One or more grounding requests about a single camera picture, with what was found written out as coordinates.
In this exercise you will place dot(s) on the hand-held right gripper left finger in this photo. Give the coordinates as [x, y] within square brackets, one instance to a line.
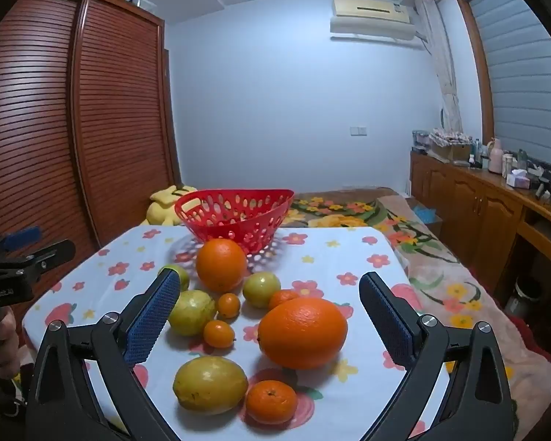
[149, 326]

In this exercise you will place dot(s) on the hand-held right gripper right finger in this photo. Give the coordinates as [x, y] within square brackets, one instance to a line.
[390, 326]

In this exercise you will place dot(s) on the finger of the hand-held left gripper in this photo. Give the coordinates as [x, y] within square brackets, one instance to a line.
[50, 253]
[20, 237]

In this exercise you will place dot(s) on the large yellow-green guava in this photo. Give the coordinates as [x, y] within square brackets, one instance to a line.
[210, 383]

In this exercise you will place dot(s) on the large oval orange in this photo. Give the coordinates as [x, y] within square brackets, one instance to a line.
[303, 333]

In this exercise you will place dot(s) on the green jujube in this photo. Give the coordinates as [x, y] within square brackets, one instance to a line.
[261, 289]

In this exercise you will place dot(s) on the red perforated plastic basket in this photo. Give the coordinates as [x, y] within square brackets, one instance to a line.
[229, 225]

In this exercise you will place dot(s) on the mandarin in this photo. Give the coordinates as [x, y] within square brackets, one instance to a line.
[271, 402]
[281, 296]

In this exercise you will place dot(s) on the person's left hand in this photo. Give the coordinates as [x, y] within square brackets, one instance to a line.
[4, 344]

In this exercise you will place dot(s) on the small yellow-green jujube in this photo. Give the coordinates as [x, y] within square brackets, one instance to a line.
[184, 280]

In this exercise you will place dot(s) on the kumquat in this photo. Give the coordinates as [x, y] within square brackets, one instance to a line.
[228, 305]
[219, 334]

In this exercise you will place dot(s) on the white floral tablecloth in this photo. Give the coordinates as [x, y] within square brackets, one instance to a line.
[340, 257]

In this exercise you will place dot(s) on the floral bed blanket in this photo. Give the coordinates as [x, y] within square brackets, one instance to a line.
[441, 257]

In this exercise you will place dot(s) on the round orange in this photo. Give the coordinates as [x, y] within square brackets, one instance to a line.
[221, 264]

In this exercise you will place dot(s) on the brown slatted wardrobe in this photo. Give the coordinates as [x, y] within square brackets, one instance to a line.
[36, 124]

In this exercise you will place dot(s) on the blue packet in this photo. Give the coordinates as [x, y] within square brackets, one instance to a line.
[424, 213]

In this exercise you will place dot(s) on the yellow plush toy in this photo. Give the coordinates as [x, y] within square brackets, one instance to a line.
[163, 206]

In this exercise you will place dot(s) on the dark trash bin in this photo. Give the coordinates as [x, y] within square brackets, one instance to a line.
[523, 296]

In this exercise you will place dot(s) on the wooden sideboard cabinet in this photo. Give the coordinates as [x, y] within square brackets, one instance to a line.
[468, 206]

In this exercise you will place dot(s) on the cardboard box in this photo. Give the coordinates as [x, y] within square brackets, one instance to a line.
[450, 151]

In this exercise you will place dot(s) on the clear storage box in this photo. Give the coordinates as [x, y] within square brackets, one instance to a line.
[420, 142]

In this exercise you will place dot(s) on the tissue box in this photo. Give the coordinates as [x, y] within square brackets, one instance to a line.
[517, 180]

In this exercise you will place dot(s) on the pink thermos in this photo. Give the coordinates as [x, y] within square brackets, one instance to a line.
[495, 158]

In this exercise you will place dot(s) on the white cup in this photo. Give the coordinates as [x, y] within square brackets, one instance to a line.
[507, 166]

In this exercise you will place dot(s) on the small black tripod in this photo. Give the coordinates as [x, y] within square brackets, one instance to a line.
[545, 183]

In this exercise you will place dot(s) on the white box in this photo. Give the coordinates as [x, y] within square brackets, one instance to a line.
[143, 3]

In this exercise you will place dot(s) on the beige curtain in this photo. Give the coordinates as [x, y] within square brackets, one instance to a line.
[443, 64]

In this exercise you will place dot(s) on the grey window blind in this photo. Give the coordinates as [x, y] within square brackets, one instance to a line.
[519, 78]

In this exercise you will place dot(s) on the white wall switch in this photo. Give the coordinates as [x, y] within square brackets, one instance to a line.
[358, 130]

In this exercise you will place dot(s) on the wall air conditioner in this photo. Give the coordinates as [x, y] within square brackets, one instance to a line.
[372, 20]

